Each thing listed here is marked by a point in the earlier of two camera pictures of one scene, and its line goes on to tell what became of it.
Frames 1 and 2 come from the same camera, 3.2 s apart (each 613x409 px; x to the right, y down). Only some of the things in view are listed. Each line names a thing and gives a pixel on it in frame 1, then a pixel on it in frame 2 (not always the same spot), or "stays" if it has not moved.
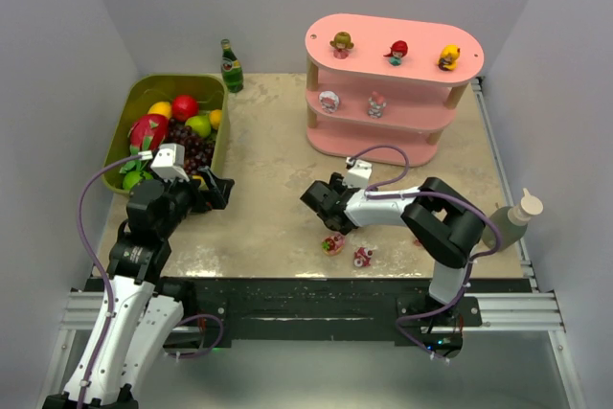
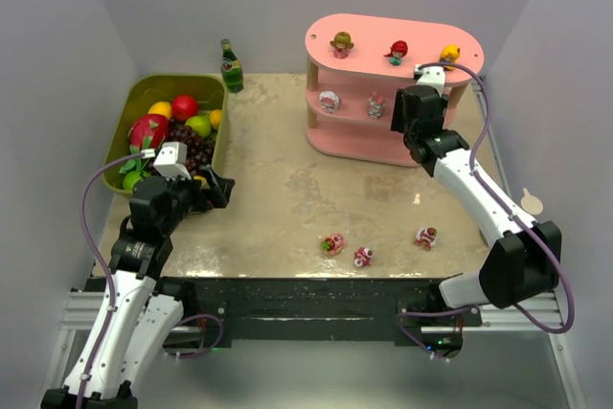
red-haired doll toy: x=397 y=52 stays
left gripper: x=203 y=191 stays
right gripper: x=328 y=200 → x=419 y=105
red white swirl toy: x=362 y=257 stays
